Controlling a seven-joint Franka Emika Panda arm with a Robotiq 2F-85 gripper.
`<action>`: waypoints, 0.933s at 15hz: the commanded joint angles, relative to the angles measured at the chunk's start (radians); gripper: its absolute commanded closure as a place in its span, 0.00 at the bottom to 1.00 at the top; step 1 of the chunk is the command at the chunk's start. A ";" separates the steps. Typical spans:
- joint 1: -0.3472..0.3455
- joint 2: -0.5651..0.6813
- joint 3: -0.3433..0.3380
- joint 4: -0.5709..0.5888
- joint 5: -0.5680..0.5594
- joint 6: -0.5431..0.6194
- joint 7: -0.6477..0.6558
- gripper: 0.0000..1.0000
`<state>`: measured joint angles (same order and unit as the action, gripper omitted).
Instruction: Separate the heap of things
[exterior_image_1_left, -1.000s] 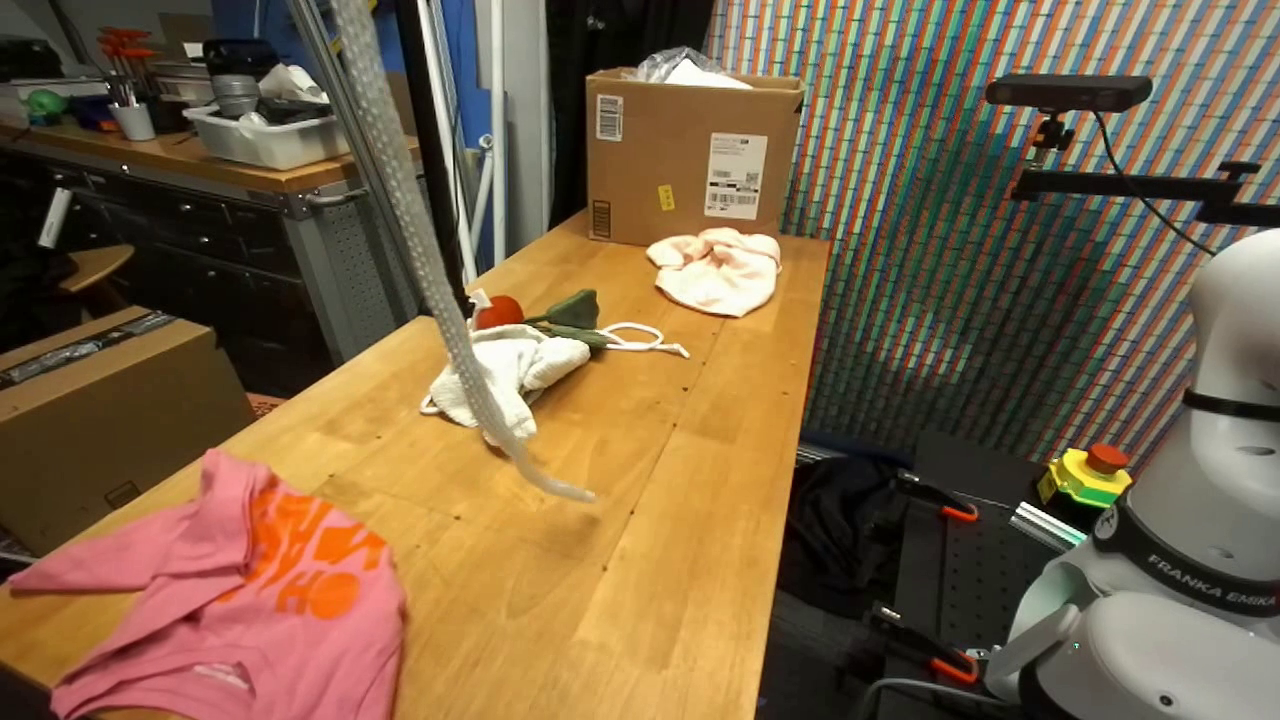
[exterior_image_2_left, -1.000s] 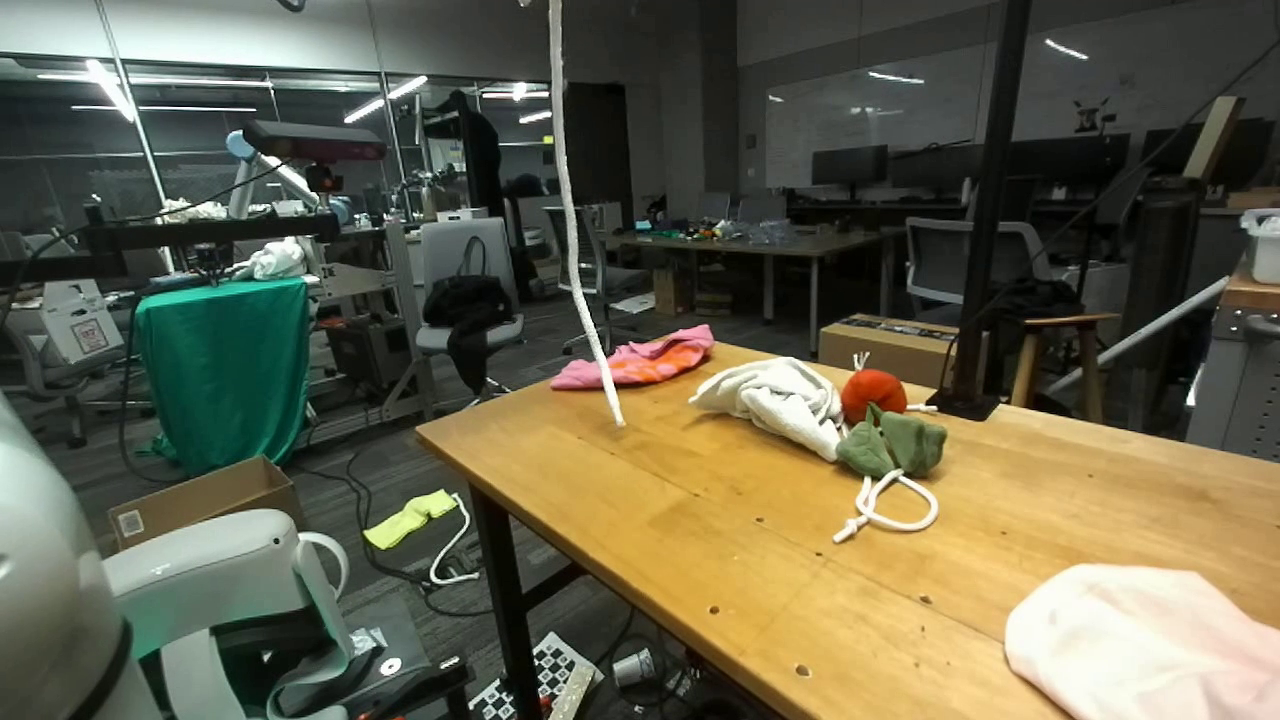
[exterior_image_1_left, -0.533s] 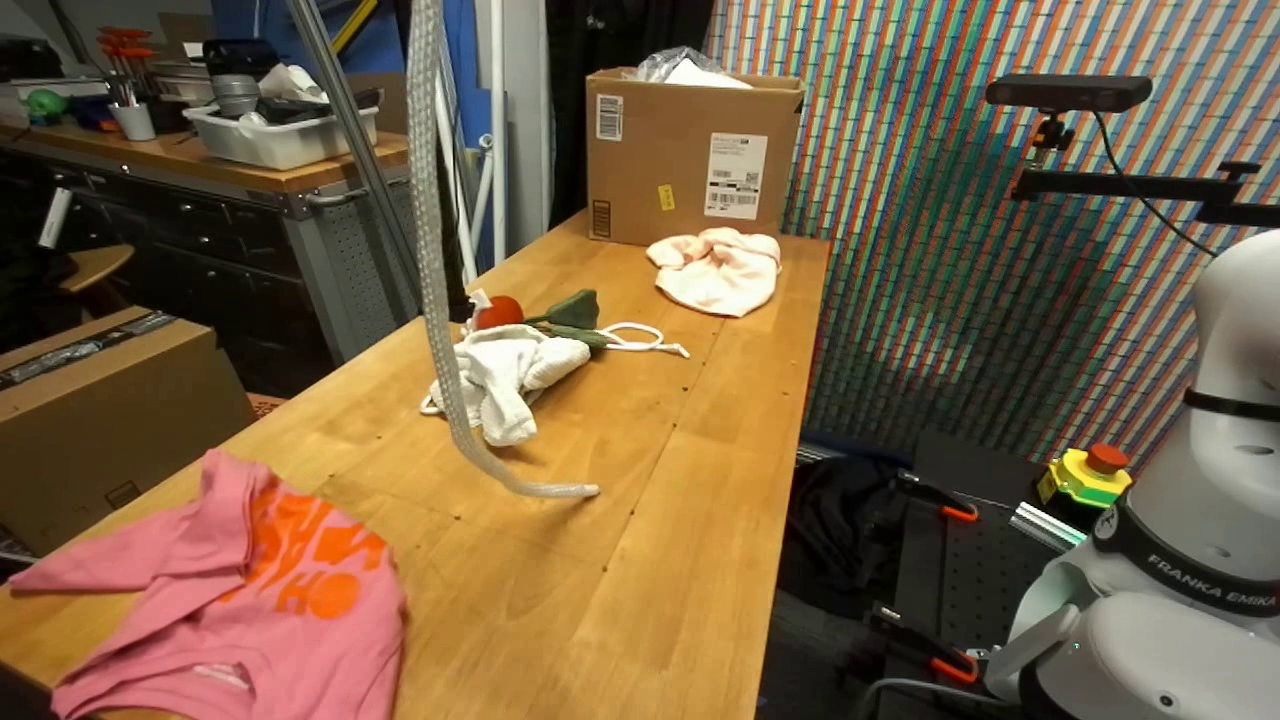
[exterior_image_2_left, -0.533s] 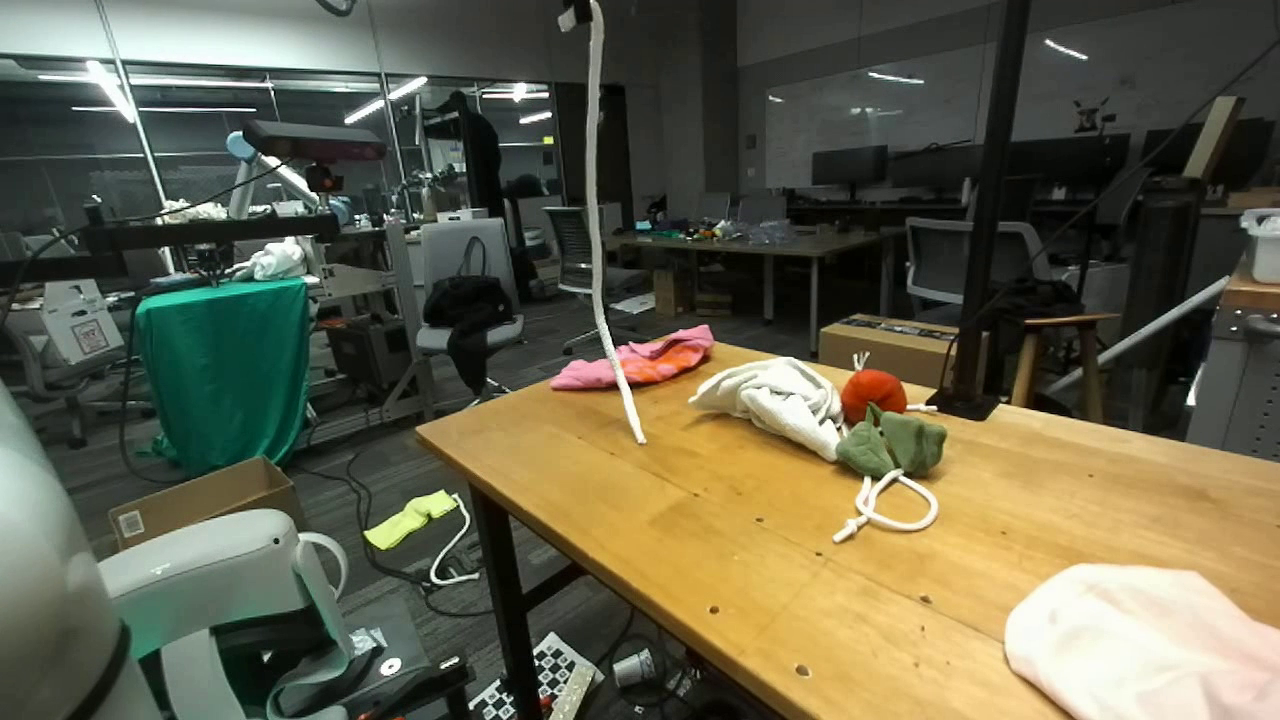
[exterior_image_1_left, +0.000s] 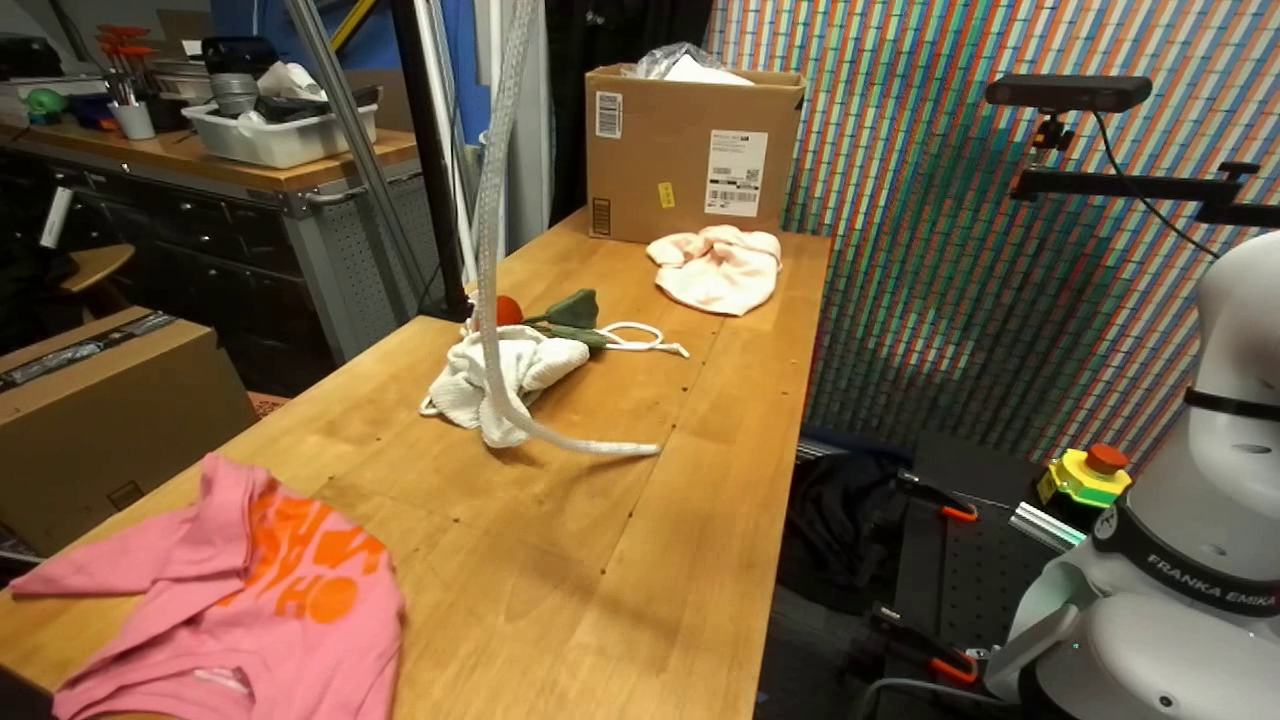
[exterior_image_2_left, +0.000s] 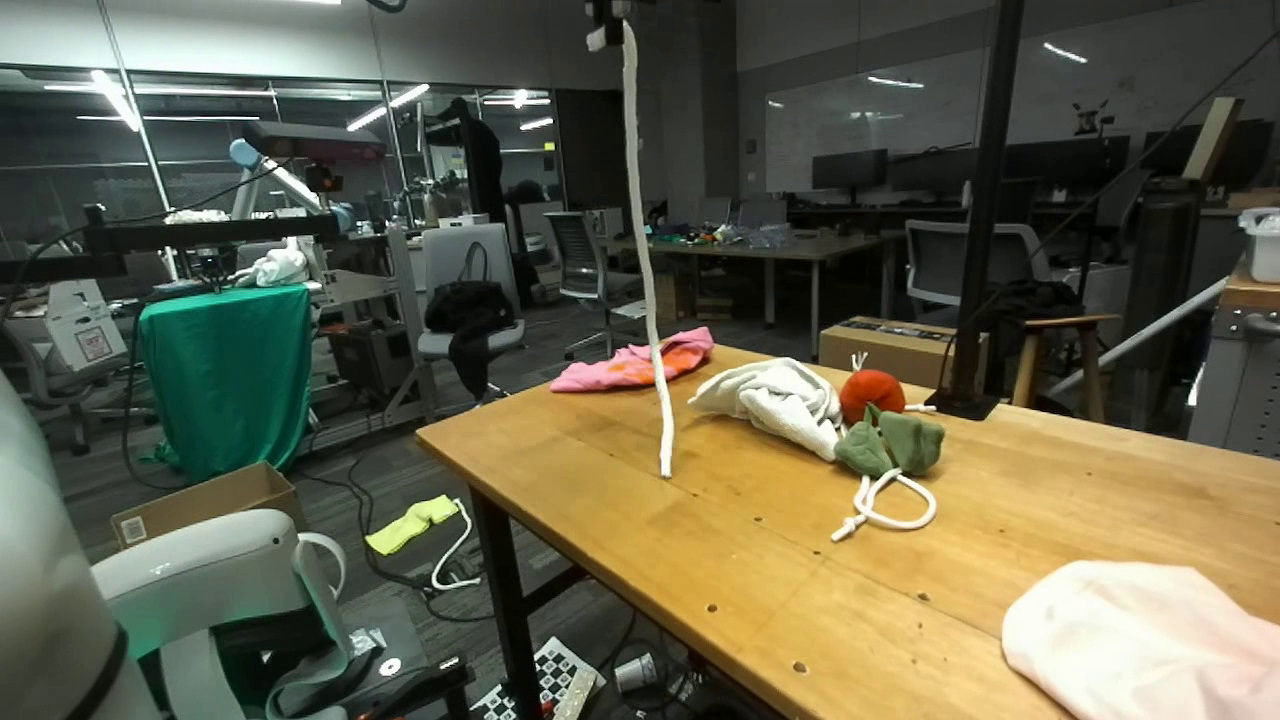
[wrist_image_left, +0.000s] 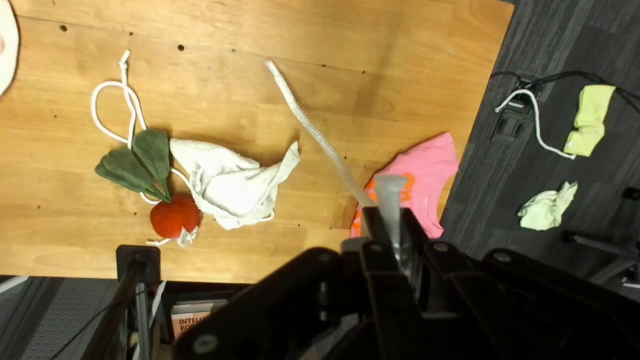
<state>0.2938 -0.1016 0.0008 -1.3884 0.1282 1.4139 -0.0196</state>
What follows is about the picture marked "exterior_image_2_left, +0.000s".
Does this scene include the black horizontal bar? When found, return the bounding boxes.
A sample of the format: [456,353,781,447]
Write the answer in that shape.
[0,199,342,271]

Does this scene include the black metal table leg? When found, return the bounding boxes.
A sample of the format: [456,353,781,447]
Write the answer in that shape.
[463,482,546,720]

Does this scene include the thin white cord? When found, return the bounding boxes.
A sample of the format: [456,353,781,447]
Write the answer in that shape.
[829,464,945,546]

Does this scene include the black handbag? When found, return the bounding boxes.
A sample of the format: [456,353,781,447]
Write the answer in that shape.
[418,236,522,402]

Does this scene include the light pink cloth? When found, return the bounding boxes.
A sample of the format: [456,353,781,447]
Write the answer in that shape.
[996,554,1280,720]

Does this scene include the white paper sign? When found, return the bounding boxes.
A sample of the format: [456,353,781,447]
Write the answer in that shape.
[43,275,132,376]

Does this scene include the leaning wooden plank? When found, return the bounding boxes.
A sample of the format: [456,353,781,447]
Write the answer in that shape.
[1177,90,1246,183]

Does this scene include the wooden stool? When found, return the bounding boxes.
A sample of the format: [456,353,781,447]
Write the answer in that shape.
[1008,306,1123,422]

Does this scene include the flat brown cardboard box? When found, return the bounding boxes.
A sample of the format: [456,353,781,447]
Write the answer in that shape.
[107,461,302,551]

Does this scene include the cardboard box white label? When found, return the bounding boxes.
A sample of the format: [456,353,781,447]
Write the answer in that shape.
[816,310,964,390]

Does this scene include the gray office chair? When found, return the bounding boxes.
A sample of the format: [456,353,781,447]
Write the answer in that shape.
[899,217,1055,324]

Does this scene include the pink cloth orange print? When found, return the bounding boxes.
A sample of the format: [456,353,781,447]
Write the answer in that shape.
[546,324,719,398]

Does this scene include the black vertical pole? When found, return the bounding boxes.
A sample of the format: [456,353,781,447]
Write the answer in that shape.
[923,0,1032,422]

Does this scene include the checkerboard calibration card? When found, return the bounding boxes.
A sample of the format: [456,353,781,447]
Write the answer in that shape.
[471,630,607,720]

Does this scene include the silver metal pole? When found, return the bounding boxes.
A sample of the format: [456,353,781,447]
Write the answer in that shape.
[1043,271,1235,402]

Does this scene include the wooden top workbench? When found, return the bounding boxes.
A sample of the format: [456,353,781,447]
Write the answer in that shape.
[1183,271,1280,455]

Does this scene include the white loose cable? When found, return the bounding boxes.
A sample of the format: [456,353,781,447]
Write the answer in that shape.
[422,494,489,594]

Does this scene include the yellow green object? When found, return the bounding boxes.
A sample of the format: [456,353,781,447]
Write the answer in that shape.
[360,492,468,561]

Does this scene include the white terry towel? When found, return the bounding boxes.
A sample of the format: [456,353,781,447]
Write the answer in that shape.
[685,356,852,469]

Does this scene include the white plastic bin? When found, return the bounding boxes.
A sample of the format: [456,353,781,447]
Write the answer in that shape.
[1235,202,1280,289]

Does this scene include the black computer monitor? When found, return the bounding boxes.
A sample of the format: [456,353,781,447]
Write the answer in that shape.
[807,144,897,197]

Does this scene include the green cloth cover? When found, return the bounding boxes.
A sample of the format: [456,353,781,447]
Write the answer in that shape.
[136,279,318,482]

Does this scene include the orange plush ball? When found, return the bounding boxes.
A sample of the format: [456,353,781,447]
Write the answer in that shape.
[836,353,912,432]

